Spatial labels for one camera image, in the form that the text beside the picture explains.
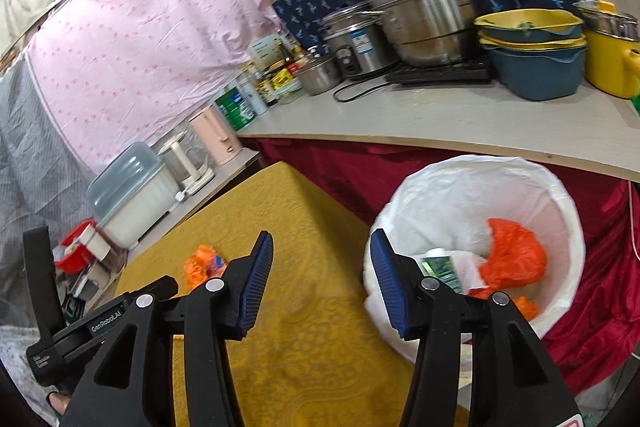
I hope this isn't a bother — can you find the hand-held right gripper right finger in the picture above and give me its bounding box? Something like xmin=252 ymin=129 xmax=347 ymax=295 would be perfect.
xmin=369 ymin=228 xmax=583 ymax=427

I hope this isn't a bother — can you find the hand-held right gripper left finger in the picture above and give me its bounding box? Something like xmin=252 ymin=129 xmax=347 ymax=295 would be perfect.
xmin=60 ymin=229 xmax=275 ymax=427

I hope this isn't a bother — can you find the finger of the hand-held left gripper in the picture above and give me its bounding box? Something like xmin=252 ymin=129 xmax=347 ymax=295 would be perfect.
xmin=23 ymin=227 xmax=67 ymax=344
xmin=52 ymin=276 xmax=179 ymax=349

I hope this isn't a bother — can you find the green printed packet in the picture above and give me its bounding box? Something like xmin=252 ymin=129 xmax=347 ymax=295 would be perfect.
xmin=420 ymin=256 xmax=463 ymax=292

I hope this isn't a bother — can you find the orange blue snack wrapper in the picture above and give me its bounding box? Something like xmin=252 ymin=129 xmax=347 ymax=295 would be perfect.
xmin=182 ymin=244 xmax=228 ymax=288

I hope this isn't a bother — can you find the green white packet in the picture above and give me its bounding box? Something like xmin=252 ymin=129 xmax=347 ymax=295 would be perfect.
xmin=417 ymin=248 xmax=488 ymax=295

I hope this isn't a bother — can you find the white waste bin with liner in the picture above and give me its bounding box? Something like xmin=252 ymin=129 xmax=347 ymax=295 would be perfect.
xmin=364 ymin=154 xmax=587 ymax=358

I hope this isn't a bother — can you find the orange plastic bag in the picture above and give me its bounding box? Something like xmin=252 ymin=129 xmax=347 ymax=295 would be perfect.
xmin=467 ymin=218 xmax=548 ymax=320

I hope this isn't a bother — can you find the person's left hand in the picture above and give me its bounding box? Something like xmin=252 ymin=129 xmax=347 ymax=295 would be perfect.
xmin=46 ymin=393 xmax=72 ymax=419

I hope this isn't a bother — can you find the red plastic container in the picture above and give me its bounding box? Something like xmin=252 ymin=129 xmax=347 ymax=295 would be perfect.
xmin=52 ymin=219 xmax=98 ymax=273

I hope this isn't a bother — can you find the yellow patterned tablecloth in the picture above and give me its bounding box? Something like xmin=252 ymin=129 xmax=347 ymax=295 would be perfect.
xmin=115 ymin=161 xmax=471 ymax=427

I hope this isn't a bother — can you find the white box translucent blue lid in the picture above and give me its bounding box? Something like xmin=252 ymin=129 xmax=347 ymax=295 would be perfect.
xmin=86 ymin=142 xmax=178 ymax=250

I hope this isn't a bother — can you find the dark red cloth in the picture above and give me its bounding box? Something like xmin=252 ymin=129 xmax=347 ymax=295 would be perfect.
xmin=255 ymin=138 xmax=640 ymax=400

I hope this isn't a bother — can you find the grey striped cloth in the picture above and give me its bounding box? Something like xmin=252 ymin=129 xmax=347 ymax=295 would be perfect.
xmin=0 ymin=57 xmax=101 ymax=253

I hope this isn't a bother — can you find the white glass kettle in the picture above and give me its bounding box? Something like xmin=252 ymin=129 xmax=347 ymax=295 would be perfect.
xmin=157 ymin=132 xmax=216 ymax=198

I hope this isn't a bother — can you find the pink electric kettle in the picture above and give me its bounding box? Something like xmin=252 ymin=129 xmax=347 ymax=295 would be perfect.
xmin=187 ymin=103 xmax=241 ymax=166

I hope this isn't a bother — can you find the green white canister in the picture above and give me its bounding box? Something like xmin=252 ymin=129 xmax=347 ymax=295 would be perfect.
xmin=215 ymin=84 xmax=253 ymax=132

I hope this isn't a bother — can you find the white bottle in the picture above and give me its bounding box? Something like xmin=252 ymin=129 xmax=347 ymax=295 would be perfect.
xmin=240 ymin=74 xmax=268 ymax=118

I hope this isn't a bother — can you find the dark labelled sauce bottle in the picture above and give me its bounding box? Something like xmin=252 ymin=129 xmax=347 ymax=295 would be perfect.
xmin=257 ymin=72 xmax=278 ymax=108

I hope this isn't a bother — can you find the yellow label jar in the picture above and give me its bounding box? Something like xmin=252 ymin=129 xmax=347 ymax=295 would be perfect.
xmin=270 ymin=67 xmax=296 ymax=94

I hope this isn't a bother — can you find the black induction cooktop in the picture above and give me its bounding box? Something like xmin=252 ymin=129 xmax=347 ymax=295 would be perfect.
xmin=385 ymin=57 xmax=496 ymax=85

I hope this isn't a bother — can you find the small steel bowl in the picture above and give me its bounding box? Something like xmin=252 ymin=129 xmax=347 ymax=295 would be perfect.
xmin=297 ymin=54 xmax=343 ymax=96

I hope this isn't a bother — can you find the white green box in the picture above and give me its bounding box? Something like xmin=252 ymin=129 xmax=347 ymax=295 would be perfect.
xmin=250 ymin=34 xmax=283 ymax=72

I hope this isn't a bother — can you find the steel rice cooker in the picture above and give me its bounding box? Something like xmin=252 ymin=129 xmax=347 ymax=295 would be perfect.
xmin=320 ymin=4 xmax=396 ymax=80

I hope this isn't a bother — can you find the large blue basin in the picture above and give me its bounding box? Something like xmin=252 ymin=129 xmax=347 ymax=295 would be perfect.
xmin=482 ymin=44 xmax=589 ymax=101

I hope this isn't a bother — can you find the blue bowl yellow inside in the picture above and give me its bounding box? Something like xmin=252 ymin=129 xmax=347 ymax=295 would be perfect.
xmin=474 ymin=9 xmax=584 ymax=42
xmin=477 ymin=31 xmax=587 ymax=54

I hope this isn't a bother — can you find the pink dotted sheet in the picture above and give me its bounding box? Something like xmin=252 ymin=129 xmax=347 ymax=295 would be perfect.
xmin=25 ymin=0 xmax=286 ymax=168

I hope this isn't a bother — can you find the yellow saucepan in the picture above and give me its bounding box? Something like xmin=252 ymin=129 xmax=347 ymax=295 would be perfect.
xmin=572 ymin=0 xmax=640 ymax=100

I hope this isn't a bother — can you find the black power cable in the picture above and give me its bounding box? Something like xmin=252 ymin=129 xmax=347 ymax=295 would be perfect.
xmin=334 ymin=77 xmax=401 ymax=102

